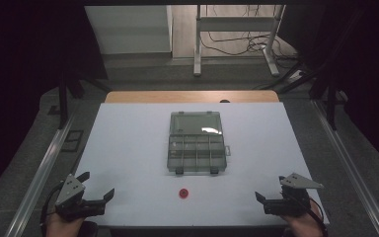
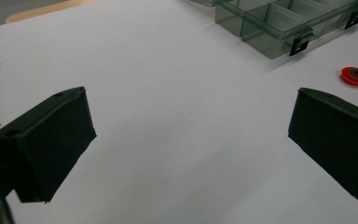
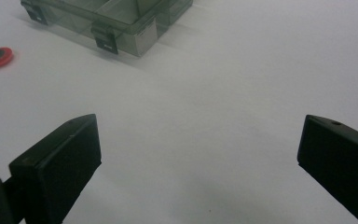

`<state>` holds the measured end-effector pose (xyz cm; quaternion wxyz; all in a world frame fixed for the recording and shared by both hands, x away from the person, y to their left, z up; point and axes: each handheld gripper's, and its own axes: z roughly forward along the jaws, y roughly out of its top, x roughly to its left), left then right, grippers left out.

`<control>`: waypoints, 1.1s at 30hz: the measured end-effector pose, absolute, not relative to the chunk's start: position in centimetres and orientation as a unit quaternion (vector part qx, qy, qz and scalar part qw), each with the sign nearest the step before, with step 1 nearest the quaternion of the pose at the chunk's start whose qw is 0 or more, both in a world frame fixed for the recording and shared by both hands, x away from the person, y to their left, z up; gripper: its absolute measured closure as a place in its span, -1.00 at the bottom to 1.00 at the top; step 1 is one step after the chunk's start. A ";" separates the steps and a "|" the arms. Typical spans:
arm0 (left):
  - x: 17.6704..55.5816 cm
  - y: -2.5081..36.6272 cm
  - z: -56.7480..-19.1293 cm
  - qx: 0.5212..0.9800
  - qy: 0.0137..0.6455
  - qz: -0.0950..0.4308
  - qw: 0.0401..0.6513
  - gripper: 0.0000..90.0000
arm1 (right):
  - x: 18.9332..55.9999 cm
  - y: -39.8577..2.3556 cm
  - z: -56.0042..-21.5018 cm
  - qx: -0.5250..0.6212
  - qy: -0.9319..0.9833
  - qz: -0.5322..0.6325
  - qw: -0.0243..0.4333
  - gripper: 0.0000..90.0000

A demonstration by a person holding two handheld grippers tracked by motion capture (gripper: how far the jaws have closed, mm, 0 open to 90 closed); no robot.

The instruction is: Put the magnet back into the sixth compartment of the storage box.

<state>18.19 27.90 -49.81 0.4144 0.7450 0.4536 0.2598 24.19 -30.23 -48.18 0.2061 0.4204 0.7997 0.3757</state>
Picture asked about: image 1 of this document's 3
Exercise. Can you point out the dark floor socket cover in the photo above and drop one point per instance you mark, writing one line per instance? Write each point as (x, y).
(72, 141)

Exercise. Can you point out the aluminium rail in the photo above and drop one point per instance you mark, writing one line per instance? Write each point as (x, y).
(352, 171)
(37, 181)

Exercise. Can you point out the person's left hand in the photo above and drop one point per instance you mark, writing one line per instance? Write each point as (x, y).
(60, 227)

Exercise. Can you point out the clear grey plastic organizer box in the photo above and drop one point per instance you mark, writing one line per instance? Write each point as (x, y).
(195, 144)

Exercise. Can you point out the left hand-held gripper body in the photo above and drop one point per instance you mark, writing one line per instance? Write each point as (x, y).
(69, 194)

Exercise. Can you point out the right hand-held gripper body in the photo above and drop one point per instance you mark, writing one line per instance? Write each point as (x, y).
(292, 200)

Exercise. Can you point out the white cabinet panel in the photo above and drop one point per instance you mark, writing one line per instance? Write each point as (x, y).
(128, 29)

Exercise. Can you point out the white metal desk frame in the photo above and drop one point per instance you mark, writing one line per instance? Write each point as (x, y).
(235, 23)

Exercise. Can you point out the small red round button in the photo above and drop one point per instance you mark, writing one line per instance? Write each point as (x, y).
(183, 193)

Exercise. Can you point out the person's right hand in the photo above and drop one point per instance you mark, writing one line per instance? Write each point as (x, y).
(306, 225)

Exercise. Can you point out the black metal stand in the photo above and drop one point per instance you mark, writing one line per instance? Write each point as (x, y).
(64, 98)
(329, 95)

